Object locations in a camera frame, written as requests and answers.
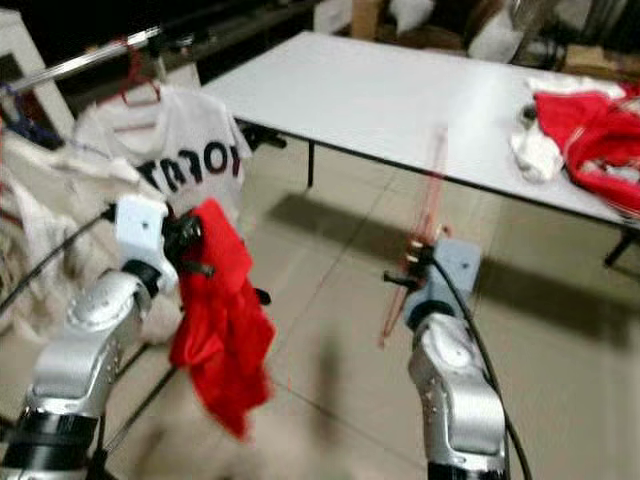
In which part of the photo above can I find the red wire hanger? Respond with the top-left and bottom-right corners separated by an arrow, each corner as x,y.
378,125 -> 451,349
118,45 -> 166,106

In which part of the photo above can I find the red garment with white stripes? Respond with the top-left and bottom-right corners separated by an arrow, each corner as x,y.
532,85 -> 640,216
168,197 -> 277,441

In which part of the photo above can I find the white printed T-shirt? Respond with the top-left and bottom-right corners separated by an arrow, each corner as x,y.
72,85 -> 247,219

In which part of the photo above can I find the beige hanging garment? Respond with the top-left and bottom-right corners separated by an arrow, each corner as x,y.
0,140 -> 136,336

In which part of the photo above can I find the white cloth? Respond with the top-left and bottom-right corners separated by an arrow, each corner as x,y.
508,125 -> 566,184

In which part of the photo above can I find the white folding table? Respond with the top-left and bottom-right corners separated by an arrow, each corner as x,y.
202,30 -> 640,269

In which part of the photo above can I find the white cabinet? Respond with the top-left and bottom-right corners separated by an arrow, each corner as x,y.
0,10 -> 79,136

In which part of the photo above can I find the brown cardboard box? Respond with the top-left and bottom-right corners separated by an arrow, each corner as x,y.
350,0 -> 386,41

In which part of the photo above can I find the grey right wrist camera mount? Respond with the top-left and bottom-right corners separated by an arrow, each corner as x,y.
410,238 -> 484,321

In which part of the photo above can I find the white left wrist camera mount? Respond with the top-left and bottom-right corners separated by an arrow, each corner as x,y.
115,193 -> 173,269

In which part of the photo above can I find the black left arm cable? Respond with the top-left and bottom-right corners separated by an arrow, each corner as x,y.
0,205 -> 119,311

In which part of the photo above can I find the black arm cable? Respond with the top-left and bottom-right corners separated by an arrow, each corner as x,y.
425,252 -> 535,480
0,205 -> 119,311

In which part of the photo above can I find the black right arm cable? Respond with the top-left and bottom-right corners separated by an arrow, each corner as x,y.
425,252 -> 535,480

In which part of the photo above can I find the metal clothes rail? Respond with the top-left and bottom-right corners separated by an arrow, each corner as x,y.
0,25 -> 196,98

